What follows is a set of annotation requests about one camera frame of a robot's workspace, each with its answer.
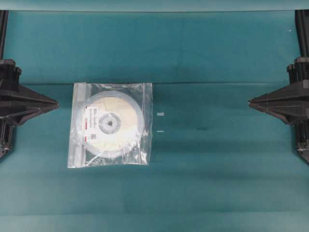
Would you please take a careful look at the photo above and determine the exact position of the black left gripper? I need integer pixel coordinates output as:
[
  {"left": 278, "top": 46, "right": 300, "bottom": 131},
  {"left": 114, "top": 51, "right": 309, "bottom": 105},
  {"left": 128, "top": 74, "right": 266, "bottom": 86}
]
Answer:
[{"left": 0, "top": 59, "right": 59, "bottom": 126}]

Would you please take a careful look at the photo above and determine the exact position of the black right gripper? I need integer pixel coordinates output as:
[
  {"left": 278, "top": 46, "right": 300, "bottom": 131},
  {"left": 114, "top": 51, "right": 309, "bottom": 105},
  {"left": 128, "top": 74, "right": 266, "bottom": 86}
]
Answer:
[{"left": 249, "top": 57, "right": 309, "bottom": 125}]

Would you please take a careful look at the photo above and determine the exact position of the clear zip bag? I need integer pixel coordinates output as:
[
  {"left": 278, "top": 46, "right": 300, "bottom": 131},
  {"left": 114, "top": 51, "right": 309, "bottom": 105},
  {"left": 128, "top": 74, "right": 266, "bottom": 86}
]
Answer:
[{"left": 67, "top": 82, "right": 153, "bottom": 168}]

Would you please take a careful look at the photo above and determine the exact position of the white component reel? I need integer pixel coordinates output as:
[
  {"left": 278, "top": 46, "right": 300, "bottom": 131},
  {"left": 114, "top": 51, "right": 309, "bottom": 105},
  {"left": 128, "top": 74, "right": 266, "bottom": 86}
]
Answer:
[{"left": 76, "top": 91, "right": 145, "bottom": 159}]

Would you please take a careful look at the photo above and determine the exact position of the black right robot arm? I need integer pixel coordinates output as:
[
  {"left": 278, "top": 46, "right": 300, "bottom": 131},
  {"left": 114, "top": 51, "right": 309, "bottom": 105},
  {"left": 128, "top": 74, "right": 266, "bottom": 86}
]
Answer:
[{"left": 249, "top": 57, "right": 309, "bottom": 162}]

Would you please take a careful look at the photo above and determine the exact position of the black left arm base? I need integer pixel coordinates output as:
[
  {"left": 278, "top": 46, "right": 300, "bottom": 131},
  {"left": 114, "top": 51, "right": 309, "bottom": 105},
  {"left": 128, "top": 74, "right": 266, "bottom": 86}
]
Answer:
[{"left": 0, "top": 10, "right": 9, "bottom": 59}]

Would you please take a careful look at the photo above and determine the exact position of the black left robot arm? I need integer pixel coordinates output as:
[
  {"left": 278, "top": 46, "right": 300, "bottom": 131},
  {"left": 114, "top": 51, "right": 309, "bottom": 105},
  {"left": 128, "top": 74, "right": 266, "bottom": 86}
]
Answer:
[{"left": 0, "top": 59, "right": 59, "bottom": 157}]

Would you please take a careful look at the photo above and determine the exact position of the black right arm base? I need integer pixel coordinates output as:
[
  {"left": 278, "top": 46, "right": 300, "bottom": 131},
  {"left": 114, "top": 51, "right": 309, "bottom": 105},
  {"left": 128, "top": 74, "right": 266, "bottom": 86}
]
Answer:
[{"left": 295, "top": 9, "right": 309, "bottom": 61}]

